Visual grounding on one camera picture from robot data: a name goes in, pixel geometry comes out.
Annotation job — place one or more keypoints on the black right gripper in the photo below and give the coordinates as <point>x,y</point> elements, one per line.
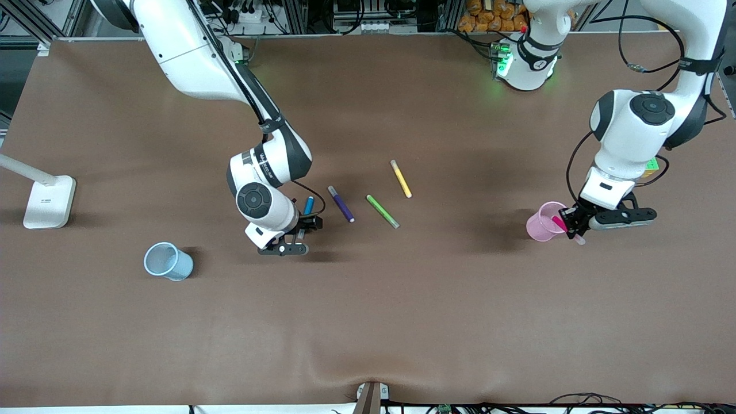
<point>309,224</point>

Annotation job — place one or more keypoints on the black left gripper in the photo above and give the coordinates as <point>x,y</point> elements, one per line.
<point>577,216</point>

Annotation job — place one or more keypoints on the pink marker pen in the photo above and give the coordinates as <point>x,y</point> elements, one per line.
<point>559,223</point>

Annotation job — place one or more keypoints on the blue marker pen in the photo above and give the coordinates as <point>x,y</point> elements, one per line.
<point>309,204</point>

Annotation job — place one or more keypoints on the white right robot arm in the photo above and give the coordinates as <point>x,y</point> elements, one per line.
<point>190,52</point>

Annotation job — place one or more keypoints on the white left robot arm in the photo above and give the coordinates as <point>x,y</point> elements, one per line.
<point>632,138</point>

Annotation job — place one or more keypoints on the pink plastic cup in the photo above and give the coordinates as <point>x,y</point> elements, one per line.
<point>540,224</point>

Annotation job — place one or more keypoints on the purple marker pen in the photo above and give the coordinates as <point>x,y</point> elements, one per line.
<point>341,204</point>

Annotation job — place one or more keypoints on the green marker pen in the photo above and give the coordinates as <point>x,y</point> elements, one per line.
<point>382,211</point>

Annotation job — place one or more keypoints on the multicoloured puzzle cube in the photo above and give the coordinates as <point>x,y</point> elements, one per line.
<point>652,167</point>

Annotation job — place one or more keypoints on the yellow marker pen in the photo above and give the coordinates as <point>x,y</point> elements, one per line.
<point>401,178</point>

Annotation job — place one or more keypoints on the light blue plastic cup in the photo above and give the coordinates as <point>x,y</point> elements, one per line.
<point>167,261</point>

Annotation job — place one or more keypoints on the metal table edge clamp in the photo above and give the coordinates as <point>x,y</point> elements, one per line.
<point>371,398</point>

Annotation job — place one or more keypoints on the white power strip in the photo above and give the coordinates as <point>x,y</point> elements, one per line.
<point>253,14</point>

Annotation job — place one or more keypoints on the orange snack bag pile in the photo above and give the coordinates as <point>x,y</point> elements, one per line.
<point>489,14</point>

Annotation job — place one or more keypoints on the white lamp stand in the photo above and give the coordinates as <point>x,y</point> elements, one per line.
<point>49,201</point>

